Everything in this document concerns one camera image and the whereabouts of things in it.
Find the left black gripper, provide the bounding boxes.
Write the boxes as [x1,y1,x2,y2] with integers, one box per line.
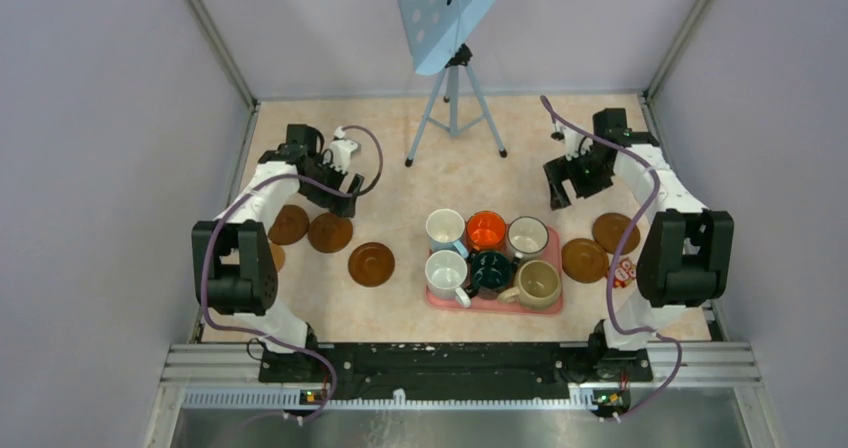
[299,153,363,218]

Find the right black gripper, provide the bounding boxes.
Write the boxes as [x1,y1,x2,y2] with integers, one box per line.
[545,146,614,211]

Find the brown wooden coaster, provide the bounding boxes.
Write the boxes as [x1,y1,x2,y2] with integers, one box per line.
[592,212,641,255]
[269,243,286,272]
[348,242,396,287]
[307,212,353,254]
[268,204,310,246]
[561,238,609,284]

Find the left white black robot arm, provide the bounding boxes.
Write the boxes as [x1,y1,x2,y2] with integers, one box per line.
[191,124,370,382]

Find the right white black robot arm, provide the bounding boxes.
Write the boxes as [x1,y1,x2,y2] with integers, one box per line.
[542,99,734,380]

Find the white ribbed dark-rimmed mug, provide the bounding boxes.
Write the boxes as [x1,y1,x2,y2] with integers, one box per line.
[506,216,550,260]

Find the orange mug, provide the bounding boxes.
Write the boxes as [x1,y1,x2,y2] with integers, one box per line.
[466,211,507,252]

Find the light blue mug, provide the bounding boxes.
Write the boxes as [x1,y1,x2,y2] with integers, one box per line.
[425,208,469,259]

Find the beige mug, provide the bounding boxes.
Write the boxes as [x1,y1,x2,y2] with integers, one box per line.
[496,260,562,311]

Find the dark green mug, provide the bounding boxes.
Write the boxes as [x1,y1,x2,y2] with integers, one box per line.
[466,251,517,300]

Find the red owl toy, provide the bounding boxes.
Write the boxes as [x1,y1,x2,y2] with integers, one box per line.
[613,257,637,289]

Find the pink plastic tray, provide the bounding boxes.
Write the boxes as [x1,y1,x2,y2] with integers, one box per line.
[424,224,565,316]

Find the blue music stand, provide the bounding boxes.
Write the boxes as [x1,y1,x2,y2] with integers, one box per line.
[397,0,508,167]

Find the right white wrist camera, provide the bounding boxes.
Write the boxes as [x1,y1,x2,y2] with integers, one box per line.
[551,124,592,160]

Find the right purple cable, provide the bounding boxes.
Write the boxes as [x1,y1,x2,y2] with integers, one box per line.
[539,95,684,422]

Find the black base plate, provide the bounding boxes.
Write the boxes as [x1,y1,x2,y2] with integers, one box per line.
[258,342,654,401]

